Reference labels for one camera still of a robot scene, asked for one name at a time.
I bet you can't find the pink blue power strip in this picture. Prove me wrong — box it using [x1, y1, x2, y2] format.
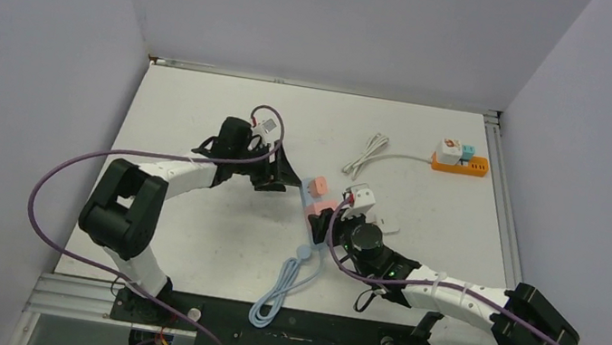
[300, 187, 338, 245]

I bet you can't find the light blue power cord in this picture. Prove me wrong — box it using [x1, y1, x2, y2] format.
[246, 236, 326, 337]

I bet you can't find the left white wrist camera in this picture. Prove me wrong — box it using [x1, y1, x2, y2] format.
[252, 118, 281, 146]

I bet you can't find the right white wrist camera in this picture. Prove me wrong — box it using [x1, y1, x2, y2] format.
[341, 183, 376, 220]

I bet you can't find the aluminium frame rail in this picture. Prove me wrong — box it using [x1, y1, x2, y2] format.
[483, 110, 523, 290]

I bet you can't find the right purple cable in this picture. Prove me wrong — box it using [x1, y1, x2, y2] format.
[309, 189, 612, 345]

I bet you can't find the white power cord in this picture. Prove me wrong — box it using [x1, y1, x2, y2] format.
[340, 129, 436, 192]

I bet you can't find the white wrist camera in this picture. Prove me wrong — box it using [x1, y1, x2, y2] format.
[341, 183, 376, 220]
[252, 118, 281, 146]

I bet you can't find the orange power strip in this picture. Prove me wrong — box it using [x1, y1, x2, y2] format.
[430, 153, 490, 177]

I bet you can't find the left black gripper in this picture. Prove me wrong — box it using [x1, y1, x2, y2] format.
[227, 135, 305, 196]

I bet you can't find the small pink plug adapter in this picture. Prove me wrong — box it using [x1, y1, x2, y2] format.
[306, 177, 329, 198]

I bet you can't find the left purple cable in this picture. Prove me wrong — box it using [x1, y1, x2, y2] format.
[5, 72, 291, 345]

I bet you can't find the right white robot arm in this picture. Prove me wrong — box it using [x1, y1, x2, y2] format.
[306, 207, 579, 345]

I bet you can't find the white cube adapter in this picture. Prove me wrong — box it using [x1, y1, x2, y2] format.
[434, 138, 463, 166]

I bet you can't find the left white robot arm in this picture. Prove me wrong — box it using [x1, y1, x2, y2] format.
[78, 117, 301, 324]

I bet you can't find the purple cable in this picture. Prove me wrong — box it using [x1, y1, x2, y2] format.
[5, 72, 291, 345]
[309, 189, 612, 345]

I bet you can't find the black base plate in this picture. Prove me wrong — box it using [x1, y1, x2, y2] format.
[109, 287, 429, 345]

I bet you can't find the teal plug adapter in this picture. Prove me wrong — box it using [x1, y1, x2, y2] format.
[460, 144, 476, 162]

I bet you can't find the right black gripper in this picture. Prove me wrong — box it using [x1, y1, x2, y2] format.
[305, 197, 384, 278]

